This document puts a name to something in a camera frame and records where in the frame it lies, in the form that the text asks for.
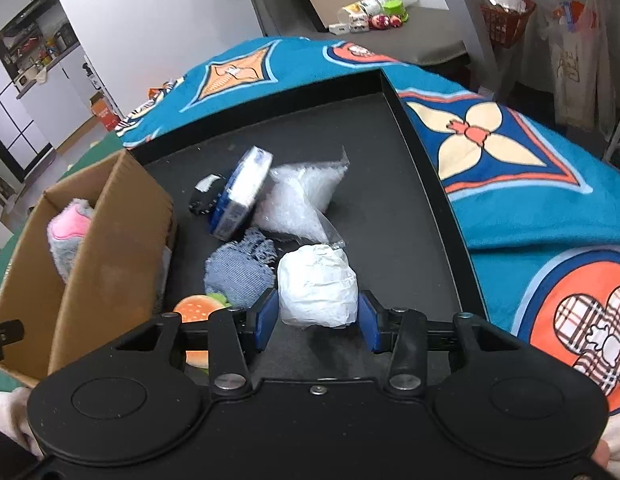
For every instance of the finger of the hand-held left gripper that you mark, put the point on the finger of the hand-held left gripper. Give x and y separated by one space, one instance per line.
5 332

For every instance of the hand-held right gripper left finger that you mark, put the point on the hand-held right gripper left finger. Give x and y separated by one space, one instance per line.
267 320

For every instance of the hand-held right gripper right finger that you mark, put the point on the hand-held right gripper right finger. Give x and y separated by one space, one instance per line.
370 325

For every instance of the blue denim cloth piece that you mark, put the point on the blue denim cloth piece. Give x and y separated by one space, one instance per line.
237 270

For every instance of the white plastic bag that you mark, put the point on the white plastic bag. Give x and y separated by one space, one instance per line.
315 285
580 75

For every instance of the burger squishy toy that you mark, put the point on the burger squishy toy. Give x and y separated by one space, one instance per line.
192 310

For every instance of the grey and pink plush toy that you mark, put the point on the grey and pink plush toy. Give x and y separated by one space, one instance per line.
70 240

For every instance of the black plastic tray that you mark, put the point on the black plastic tray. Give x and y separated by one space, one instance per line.
390 210

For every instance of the blue tissue packet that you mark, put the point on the blue tissue packet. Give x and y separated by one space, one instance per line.
240 195

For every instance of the clear bubble wrap bag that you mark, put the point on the clear bubble wrap bag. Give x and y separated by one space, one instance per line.
300 195

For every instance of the brown cardboard box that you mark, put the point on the brown cardboard box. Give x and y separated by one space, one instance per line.
115 240

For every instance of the white bedding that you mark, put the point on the white bedding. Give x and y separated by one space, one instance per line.
10 410

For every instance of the small black object white label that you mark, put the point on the small black object white label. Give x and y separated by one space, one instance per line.
205 202

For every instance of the blue printed blanket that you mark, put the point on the blue printed blanket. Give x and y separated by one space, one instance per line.
515 210

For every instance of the black framed sliding door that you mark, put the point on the black framed sliding door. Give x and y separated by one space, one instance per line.
15 125

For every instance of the orange cardboard box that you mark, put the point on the orange cardboard box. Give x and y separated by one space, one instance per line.
104 115

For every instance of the white cabinet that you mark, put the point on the white cabinet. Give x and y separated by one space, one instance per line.
65 100

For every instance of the orange bag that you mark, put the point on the orange bag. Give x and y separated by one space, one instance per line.
156 92

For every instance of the kitchen shelf with items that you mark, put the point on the kitchen shelf with items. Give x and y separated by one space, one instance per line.
35 45

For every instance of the grey bench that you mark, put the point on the grey bench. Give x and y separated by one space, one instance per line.
430 35

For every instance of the small white box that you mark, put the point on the small white box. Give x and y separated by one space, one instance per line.
338 28

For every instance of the red round toys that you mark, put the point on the red round toys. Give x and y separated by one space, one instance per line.
385 21

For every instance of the white and yellow container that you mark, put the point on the white and yellow container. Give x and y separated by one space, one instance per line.
355 11

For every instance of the green plastic cup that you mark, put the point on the green plastic cup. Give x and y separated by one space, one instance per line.
395 9

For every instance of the white hanging plastic bag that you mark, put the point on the white hanging plastic bag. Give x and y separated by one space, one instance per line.
580 75

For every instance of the red plastic basket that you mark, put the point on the red plastic basket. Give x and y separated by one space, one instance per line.
510 25

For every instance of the white metal frame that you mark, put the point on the white metal frame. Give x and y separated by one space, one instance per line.
477 25

